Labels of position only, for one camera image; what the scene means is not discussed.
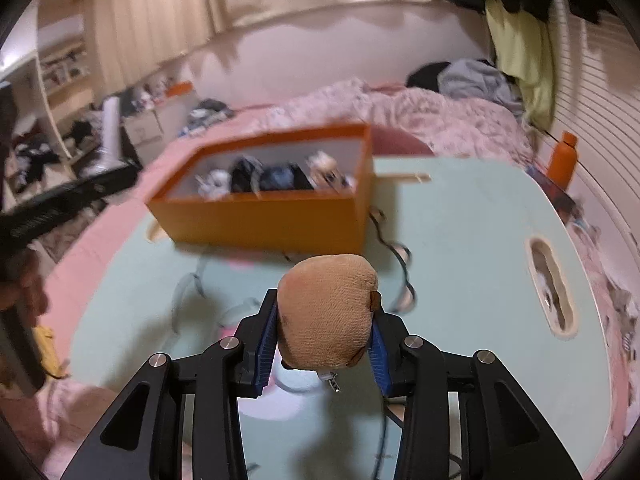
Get striped clothes pile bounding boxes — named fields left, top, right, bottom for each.
left=180, top=99, right=236, bottom=136

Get yellow cloth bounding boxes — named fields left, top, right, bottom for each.
left=32, top=325, right=63, bottom=378

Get brown plush keychain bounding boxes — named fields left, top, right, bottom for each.
left=276, top=254, right=383, bottom=393

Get white slatted headboard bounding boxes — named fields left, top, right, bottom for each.
left=550, top=0, right=640, bottom=241

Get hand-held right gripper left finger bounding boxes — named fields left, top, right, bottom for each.
left=62, top=287, right=281, bottom=480

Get yellow-green cloth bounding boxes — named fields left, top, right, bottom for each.
left=484, top=0, right=558, bottom=128

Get orange cardboard box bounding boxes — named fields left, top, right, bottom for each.
left=145, top=122, right=375, bottom=253

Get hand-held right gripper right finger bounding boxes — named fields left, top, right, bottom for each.
left=367, top=305, right=583, bottom=480

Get orange water bottle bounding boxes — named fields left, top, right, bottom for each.
left=547, top=131, right=578, bottom=188

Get black clothing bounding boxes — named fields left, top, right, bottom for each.
left=406, top=61, right=451, bottom=92

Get pink floral duvet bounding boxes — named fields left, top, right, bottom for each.
left=250, top=77, right=538, bottom=166

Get colourful book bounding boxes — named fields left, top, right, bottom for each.
left=525, top=165, right=576, bottom=221

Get white paper roll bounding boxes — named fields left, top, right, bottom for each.
left=99, top=97, right=123, bottom=168

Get person's left hand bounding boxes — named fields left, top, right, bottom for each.
left=0, top=249, right=51, bottom=328

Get maroon cushion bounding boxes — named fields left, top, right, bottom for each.
left=370, top=125, right=433, bottom=157

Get white low cabinet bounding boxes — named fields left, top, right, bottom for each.
left=122, top=110, right=166, bottom=153

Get grey clothing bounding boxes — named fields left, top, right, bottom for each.
left=437, top=58, right=523, bottom=111

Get white shelf unit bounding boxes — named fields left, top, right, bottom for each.
left=0, top=10, right=101, bottom=196

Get heap of dark clothes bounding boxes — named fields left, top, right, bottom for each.
left=12, top=135, right=61, bottom=186

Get pink rose-print pajamas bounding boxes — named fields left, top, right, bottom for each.
left=0, top=380, right=121, bottom=480

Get beige curtains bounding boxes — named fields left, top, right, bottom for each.
left=80, top=0, right=446, bottom=96

